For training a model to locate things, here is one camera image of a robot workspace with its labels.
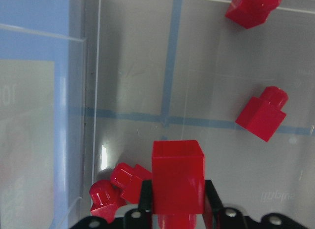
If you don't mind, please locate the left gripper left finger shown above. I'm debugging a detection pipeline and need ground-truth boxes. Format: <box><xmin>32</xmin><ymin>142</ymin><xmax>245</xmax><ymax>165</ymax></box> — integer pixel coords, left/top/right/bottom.
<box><xmin>139</xmin><ymin>180</ymin><xmax>153</xmax><ymax>212</ymax></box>

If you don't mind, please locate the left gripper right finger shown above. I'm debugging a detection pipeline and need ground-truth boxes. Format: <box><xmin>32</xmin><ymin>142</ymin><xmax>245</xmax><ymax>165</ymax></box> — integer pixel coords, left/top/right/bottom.
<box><xmin>205</xmin><ymin>180</ymin><xmax>223</xmax><ymax>212</ymax></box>

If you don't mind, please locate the red block from tray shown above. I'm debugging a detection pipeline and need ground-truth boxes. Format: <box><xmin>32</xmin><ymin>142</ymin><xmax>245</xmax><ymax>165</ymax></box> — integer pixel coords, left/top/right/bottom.
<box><xmin>152</xmin><ymin>140</ymin><xmax>205</xmax><ymax>229</ymax></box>

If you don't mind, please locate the red block in box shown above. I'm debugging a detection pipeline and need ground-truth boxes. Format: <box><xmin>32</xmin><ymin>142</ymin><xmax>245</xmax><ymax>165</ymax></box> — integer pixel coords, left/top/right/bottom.
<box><xmin>235</xmin><ymin>86</ymin><xmax>288</xmax><ymax>142</ymax></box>
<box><xmin>89</xmin><ymin>180</ymin><xmax>126</xmax><ymax>223</ymax></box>
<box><xmin>110</xmin><ymin>163</ymin><xmax>152</xmax><ymax>204</ymax></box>
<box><xmin>225</xmin><ymin>0</ymin><xmax>282</xmax><ymax>29</ymax></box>

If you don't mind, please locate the clear plastic storage box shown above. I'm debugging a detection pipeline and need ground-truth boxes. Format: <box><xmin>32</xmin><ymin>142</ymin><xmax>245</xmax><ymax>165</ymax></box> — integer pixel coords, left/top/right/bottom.
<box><xmin>73</xmin><ymin>0</ymin><xmax>315</xmax><ymax>229</ymax></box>

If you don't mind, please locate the blue plastic tray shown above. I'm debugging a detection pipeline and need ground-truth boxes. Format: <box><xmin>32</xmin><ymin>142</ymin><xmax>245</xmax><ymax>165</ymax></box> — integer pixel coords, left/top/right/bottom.
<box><xmin>0</xmin><ymin>0</ymin><xmax>87</xmax><ymax>229</ymax></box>

